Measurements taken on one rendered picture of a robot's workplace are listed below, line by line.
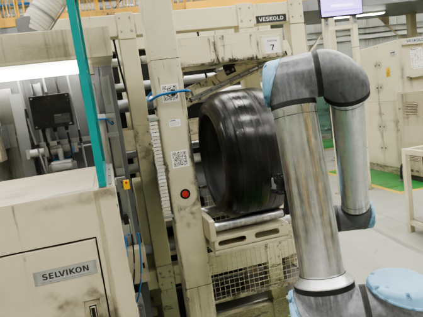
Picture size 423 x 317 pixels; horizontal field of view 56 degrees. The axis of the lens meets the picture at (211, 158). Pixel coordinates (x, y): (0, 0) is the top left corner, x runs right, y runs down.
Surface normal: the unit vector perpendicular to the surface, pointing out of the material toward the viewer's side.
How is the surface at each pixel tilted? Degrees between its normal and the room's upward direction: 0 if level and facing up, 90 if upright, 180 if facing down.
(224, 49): 90
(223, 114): 58
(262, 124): 63
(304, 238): 83
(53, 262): 90
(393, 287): 3
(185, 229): 90
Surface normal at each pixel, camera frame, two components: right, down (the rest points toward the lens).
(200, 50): 0.26, 0.09
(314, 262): -0.48, 0.05
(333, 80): -0.04, 0.46
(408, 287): -0.12, -0.98
